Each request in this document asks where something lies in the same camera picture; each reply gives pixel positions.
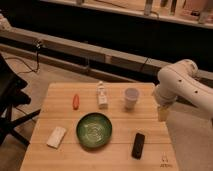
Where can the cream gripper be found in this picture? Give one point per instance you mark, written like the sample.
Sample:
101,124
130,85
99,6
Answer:
163,113

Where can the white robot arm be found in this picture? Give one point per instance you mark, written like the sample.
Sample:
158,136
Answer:
178,79

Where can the white sponge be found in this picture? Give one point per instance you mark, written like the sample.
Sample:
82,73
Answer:
56,137

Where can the white paper cup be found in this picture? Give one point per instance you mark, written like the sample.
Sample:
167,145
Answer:
131,96

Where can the black remote control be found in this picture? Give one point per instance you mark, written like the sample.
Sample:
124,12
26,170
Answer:
138,146

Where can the small white bottle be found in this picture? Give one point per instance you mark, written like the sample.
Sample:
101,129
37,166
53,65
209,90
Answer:
102,96

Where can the green bowl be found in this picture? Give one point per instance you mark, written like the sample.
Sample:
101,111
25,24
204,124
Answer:
94,130

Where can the orange carrot toy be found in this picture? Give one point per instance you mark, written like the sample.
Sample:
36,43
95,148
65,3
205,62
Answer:
76,102

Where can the black office chair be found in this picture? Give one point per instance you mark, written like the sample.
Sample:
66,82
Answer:
11,95

